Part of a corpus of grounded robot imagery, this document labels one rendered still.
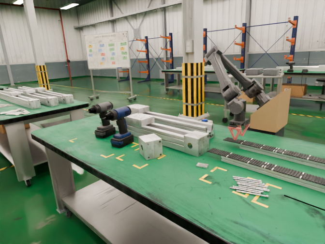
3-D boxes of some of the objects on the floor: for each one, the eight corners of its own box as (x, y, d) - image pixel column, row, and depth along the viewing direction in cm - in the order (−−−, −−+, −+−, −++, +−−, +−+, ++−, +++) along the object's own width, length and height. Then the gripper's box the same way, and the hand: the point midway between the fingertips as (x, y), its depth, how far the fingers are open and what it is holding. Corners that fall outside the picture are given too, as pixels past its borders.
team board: (88, 100, 716) (79, 34, 661) (98, 98, 759) (90, 35, 705) (129, 102, 657) (123, 30, 602) (138, 99, 701) (132, 31, 646)
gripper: (240, 112, 111) (239, 142, 116) (251, 108, 120) (249, 136, 124) (228, 111, 116) (227, 139, 120) (239, 106, 124) (238, 133, 129)
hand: (238, 136), depth 122 cm, fingers open, 8 cm apart
